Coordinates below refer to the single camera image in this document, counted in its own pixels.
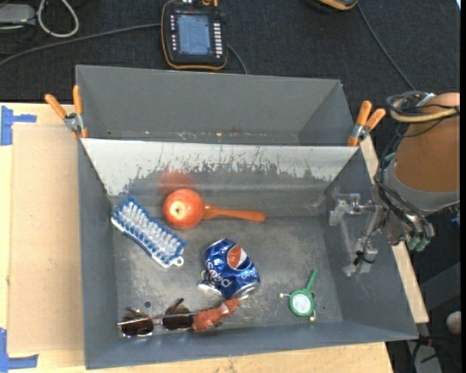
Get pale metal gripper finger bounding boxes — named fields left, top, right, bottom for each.
left=342, top=239, right=378, bottom=277
left=328, top=192, right=363, bottom=227

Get grey metal bin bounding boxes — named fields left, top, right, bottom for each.
left=74, top=64, right=420, bottom=371

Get crushed blue soda can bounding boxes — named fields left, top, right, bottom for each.
left=196, top=238, right=262, bottom=301

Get red apple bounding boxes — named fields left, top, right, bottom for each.
left=162, top=187, right=207, bottom=232

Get blue and white scrub brush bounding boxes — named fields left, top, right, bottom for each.
left=110, top=195, right=189, bottom=269

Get dark sunglasses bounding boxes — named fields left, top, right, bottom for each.
left=116, top=298, right=197, bottom=339

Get brown cardboard board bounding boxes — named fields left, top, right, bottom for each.
left=6, top=124, right=87, bottom=360

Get green round handled toy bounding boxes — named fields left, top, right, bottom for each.
left=279, top=269, right=320, bottom=322

